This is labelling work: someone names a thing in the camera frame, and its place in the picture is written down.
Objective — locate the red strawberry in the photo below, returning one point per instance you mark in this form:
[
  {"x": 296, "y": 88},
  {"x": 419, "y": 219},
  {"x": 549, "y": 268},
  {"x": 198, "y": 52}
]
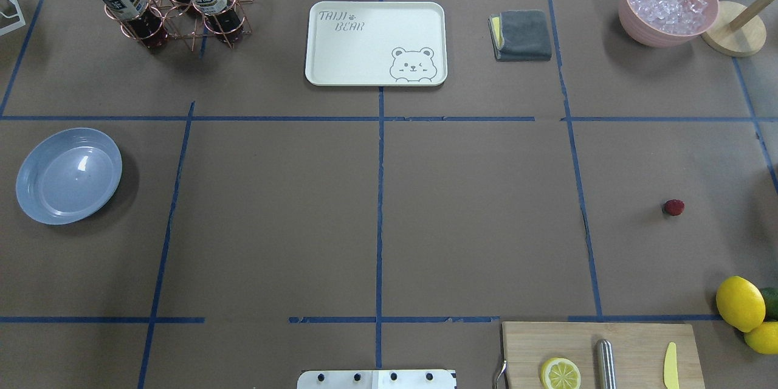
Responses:
[{"x": 673, "y": 207}]

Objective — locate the blue plastic plate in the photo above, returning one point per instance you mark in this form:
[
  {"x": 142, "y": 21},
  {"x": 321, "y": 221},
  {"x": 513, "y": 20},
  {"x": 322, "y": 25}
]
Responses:
[{"x": 69, "y": 176}]

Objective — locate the cream bear serving tray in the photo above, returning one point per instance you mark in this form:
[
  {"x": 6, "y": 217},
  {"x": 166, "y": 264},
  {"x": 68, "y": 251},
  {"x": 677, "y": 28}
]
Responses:
[{"x": 361, "y": 43}]

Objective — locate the yellow sponge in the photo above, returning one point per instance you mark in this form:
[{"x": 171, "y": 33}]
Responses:
[{"x": 496, "y": 31}]

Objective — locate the grey folded cloth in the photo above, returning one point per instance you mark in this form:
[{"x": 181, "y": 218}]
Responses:
[{"x": 525, "y": 36}]

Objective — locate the half lemon slice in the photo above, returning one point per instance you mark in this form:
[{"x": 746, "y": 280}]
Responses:
[{"x": 559, "y": 372}]

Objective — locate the pink bowl of ice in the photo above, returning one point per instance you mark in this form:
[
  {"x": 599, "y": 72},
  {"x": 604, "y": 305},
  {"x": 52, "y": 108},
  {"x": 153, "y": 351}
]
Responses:
[{"x": 667, "y": 23}]

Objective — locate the yellow plastic knife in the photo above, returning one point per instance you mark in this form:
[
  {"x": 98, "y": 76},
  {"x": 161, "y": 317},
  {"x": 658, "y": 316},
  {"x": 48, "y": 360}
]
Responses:
[{"x": 670, "y": 367}]

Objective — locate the yellow lemon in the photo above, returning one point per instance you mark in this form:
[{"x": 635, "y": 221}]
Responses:
[
  {"x": 763, "y": 339},
  {"x": 740, "y": 304}
]

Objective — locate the wooden round stand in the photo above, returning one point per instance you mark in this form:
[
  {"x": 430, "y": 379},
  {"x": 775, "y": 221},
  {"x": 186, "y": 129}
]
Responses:
[{"x": 742, "y": 27}]

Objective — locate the green lime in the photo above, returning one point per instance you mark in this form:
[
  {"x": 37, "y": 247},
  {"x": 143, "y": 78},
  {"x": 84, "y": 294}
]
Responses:
[{"x": 770, "y": 297}]

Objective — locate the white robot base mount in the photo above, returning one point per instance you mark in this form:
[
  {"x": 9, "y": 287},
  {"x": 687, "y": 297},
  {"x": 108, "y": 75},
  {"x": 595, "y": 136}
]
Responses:
[{"x": 411, "y": 378}]

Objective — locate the white wire holder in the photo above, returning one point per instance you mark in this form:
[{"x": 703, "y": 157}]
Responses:
[{"x": 12, "y": 17}]

